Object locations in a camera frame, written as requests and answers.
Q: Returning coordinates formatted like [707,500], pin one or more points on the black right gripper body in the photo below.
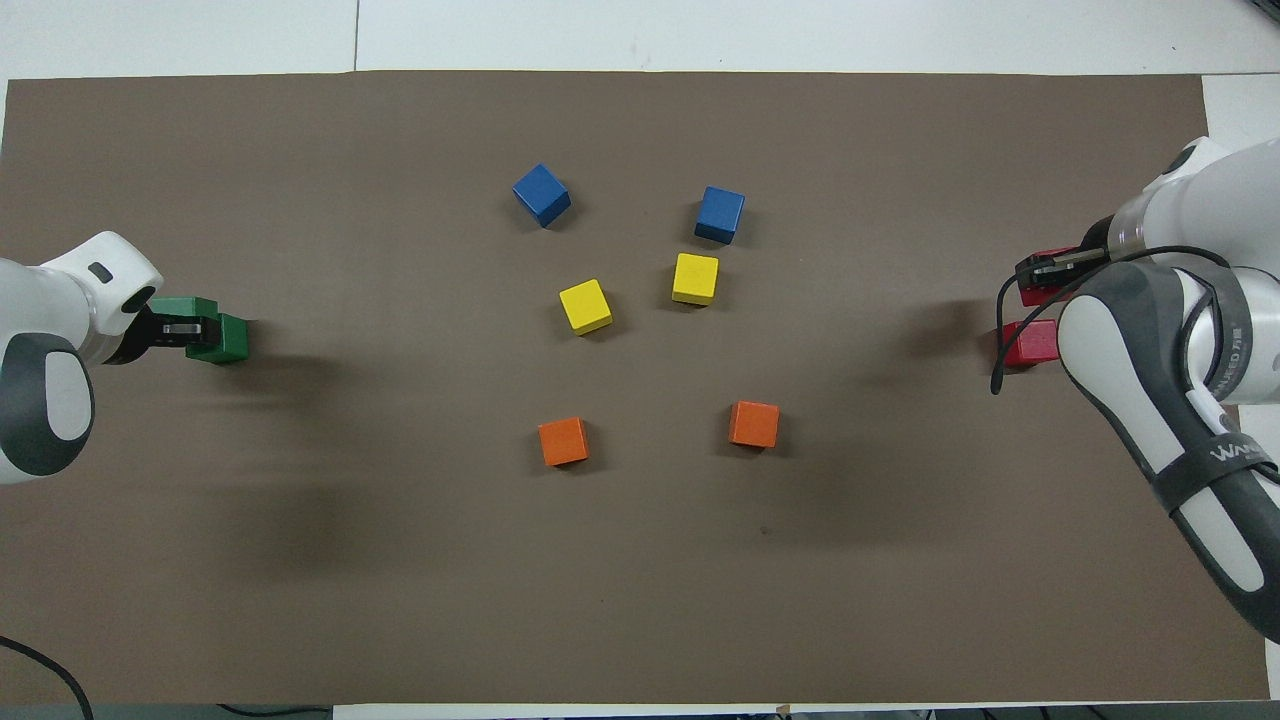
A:
[1097,245]

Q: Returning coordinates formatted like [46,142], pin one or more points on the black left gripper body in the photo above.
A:
[148,335]

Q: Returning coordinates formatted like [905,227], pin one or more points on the green wooden cube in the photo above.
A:
[228,342]
[190,306]

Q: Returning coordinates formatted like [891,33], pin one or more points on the red wooden cube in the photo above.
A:
[1030,343]
[1040,297]

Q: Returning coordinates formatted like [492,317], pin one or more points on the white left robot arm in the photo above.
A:
[40,300]

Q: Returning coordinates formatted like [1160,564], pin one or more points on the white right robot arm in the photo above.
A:
[1130,330]

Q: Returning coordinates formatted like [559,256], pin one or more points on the orange wooden cube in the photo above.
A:
[754,424]
[563,441]

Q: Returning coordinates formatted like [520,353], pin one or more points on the blue wooden cube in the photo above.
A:
[720,214]
[541,194]

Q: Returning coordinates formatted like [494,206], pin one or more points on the yellow wooden cube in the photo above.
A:
[585,306]
[695,279]

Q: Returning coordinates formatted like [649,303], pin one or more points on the brown table mat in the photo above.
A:
[600,580]

